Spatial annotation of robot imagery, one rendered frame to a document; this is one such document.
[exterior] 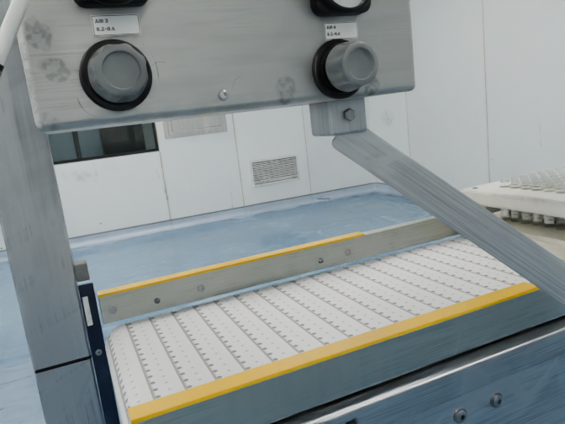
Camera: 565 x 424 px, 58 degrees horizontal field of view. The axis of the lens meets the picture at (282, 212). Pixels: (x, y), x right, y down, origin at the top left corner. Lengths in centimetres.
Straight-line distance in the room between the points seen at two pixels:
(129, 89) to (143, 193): 534
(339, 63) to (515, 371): 32
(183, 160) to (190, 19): 536
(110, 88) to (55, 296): 39
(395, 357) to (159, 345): 24
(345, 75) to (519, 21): 443
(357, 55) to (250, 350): 29
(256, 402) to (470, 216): 19
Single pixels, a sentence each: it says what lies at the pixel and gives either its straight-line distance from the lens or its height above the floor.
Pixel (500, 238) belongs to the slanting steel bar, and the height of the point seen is 98.
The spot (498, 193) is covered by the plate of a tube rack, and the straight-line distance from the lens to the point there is 72.
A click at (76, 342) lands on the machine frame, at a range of 62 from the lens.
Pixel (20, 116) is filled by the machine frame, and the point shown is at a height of 111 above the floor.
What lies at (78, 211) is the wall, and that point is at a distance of 557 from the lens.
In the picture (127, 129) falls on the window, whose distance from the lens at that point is 555.
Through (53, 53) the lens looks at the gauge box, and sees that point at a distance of 27.
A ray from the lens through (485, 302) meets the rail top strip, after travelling 45.
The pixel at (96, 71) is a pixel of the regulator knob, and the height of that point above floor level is 111.
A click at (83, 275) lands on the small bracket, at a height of 93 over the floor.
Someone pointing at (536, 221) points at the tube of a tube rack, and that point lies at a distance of 74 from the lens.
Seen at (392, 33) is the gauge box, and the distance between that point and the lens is 33.
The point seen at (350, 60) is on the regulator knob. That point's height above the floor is 110.
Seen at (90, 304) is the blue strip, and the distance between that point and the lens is 60.
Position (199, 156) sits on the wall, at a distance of 566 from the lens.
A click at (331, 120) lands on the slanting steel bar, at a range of 35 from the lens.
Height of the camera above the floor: 108
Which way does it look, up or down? 11 degrees down
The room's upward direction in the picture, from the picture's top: 7 degrees counter-clockwise
